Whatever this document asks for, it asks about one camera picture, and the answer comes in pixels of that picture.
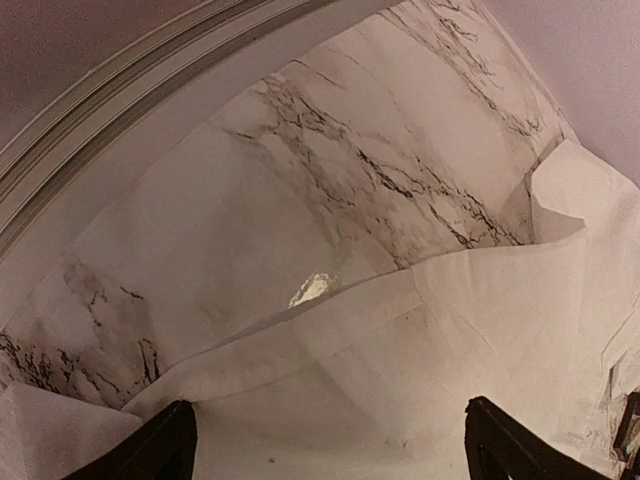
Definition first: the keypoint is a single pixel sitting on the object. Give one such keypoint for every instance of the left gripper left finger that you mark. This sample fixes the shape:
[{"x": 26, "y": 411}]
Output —
[{"x": 163, "y": 448}]

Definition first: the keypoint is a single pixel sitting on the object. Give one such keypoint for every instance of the white button shirt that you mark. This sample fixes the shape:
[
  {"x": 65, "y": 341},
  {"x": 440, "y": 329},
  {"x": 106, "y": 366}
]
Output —
[{"x": 373, "y": 382}]

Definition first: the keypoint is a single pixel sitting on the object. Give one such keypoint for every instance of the aluminium front rail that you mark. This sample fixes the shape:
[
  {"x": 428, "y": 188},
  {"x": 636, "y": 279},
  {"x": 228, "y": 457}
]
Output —
[{"x": 45, "y": 156}]

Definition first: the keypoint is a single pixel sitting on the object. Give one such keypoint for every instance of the black display frame left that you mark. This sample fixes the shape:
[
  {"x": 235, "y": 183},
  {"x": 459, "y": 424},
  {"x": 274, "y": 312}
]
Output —
[{"x": 626, "y": 442}]

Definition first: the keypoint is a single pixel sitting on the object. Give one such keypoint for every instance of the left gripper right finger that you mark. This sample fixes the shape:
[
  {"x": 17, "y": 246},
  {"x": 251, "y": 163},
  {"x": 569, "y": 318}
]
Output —
[{"x": 498, "y": 447}]

